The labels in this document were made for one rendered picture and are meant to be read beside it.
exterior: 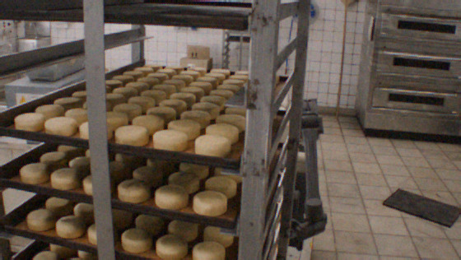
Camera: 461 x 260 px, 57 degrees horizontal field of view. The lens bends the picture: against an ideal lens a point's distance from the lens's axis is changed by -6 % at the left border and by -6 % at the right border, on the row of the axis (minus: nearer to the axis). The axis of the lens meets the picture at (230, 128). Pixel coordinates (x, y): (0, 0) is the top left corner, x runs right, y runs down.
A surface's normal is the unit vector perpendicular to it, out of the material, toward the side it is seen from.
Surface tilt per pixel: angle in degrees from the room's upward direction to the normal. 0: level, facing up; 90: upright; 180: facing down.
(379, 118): 91
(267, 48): 90
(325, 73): 90
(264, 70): 90
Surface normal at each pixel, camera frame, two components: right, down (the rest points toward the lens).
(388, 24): -0.14, 0.30
